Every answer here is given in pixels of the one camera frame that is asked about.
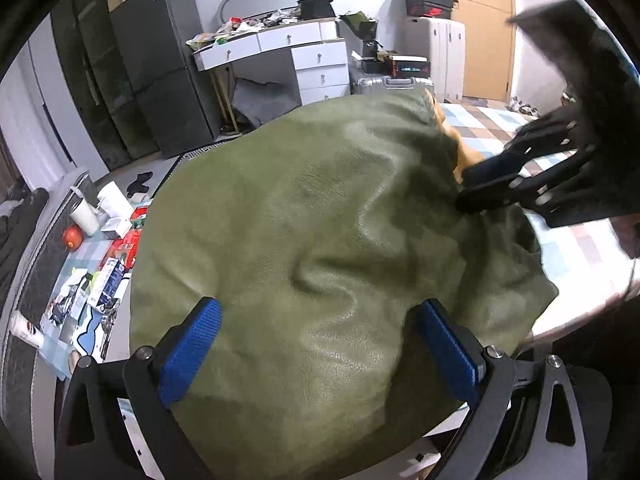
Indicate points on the desk clutter pile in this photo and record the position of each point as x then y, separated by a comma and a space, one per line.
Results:
235, 30

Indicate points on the green and yellow jacket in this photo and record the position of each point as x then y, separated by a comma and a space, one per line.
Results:
310, 240

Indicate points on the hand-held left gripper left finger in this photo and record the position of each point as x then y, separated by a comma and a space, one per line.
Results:
192, 350

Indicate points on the person's right hand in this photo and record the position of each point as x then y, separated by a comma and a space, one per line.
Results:
630, 237

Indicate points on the grey cloth heap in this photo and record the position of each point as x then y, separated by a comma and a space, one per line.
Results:
265, 102

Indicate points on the cluster of loose shoes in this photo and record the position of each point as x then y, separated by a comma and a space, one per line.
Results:
522, 107

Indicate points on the scattered small packets pile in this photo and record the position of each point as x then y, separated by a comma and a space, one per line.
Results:
100, 285

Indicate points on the black printed box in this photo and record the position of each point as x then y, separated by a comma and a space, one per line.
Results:
407, 66

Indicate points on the bouquet in black wrap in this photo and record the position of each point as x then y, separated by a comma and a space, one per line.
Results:
360, 25

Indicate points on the white desk with drawers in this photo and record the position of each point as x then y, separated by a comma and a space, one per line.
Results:
310, 55

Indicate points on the white tube bottle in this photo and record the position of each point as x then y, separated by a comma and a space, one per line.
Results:
26, 332

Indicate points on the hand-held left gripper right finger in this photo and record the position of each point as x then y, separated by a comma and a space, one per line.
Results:
447, 350

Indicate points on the black socks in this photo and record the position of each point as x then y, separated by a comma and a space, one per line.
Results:
137, 185

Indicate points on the blue brown checked blanket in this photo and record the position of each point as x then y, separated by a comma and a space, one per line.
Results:
575, 260

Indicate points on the red and black shoe box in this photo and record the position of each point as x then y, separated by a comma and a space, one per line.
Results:
431, 10

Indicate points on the dark grey fridge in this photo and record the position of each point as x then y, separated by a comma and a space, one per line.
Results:
165, 70

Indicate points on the black bordered rug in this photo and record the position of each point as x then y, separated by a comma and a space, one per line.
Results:
192, 154

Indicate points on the white tumbler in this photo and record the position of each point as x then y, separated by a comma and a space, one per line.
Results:
86, 217

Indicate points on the wooden door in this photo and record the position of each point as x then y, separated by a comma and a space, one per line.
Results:
480, 25

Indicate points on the dark glass wardrobe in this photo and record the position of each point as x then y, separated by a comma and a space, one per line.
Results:
95, 85

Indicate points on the silver suitcase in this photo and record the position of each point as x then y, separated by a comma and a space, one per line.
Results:
380, 85

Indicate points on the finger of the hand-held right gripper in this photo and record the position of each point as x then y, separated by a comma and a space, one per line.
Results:
495, 167
485, 199

